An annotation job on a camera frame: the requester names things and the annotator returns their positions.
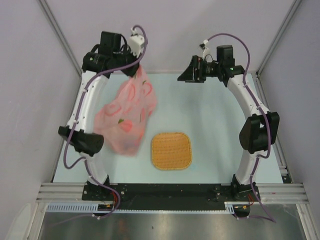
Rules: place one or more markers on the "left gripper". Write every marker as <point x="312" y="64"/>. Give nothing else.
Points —
<point x="132" y="70"/>

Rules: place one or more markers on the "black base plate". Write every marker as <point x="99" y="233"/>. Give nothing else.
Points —
<point x="179" y="197"/>

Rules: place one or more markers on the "woven bamboo tray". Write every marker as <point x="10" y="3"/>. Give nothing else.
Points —
<point x="171" y="151"/>

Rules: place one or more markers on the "aluminium frame rail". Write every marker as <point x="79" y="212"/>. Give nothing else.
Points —
<point x="271" y="193"/>

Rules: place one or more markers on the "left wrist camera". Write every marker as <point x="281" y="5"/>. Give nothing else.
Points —
<point x="136" y="43"/>

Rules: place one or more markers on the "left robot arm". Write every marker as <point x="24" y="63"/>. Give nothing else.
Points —
<point x="82" y="144"/>

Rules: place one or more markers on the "pink plastic bag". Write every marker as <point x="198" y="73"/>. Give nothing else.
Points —
<point x="123" y="121"/>

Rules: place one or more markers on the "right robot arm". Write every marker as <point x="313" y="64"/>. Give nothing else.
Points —
<point x="260" y="129"/>

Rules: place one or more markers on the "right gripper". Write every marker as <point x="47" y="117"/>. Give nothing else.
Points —
<point x="190" y="75"/>

